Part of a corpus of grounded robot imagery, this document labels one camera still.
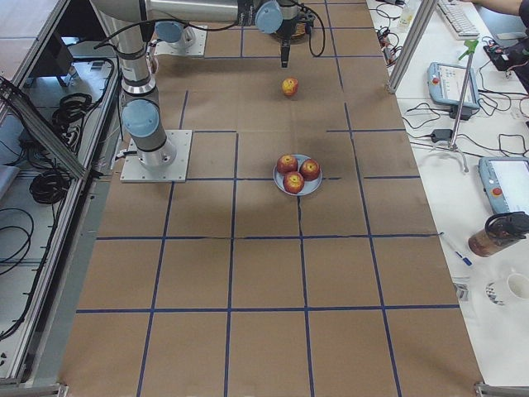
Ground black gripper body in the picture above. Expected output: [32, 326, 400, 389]
[272, 16, 311, 52]

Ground yellow-red apple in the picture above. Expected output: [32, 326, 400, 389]
[281, 78, 298, 97]

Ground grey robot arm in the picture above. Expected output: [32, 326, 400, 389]
[91, 1, 318, 68]
[90, 1, 177, 170]

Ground red apple plate top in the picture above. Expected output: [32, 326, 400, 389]
[276, 154, 298, 175]

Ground red apple plate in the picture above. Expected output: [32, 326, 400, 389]
[276, 154, 298, 175]
[299, 158, 321, 181]
[283, 171, 305, 194]

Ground red apple plate right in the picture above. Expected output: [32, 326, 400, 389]
[299, 158, 321, 181]

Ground red apple plate front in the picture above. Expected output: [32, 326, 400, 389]
[283, 171, 305, 194]

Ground light blue plate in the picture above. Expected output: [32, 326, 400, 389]
[273, 154, 323, 196]

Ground small clear bottle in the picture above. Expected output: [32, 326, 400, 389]
[397, 0, 417, 32]

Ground far teach pendant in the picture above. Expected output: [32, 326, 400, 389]
[427, 62, 480, 121]

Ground teach pendant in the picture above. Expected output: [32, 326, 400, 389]
[427, 62, 480, 121]
[478, 157, 528, 214]

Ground white keyboard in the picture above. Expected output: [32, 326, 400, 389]
[437, 0, 479, 41]

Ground black power adapter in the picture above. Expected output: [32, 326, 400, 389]
[430, 128, 453, 143]

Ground metal tripod stand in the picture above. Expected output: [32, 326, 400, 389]
[432, 40, 478, 173]

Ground near teach pendant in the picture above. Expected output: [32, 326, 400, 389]
[478, 157, 528, 214]

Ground white blue pen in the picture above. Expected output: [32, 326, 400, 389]
[439, 232, 473, 266]

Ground dark drink bottle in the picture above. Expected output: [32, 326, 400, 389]
[468, 211, 528, 257]

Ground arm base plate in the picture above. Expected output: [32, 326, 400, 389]
[120, 130, 193, 183]
[155, 23, 207, 57]

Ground aluminium frame post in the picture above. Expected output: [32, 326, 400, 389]
[386, 0, 437, 93]

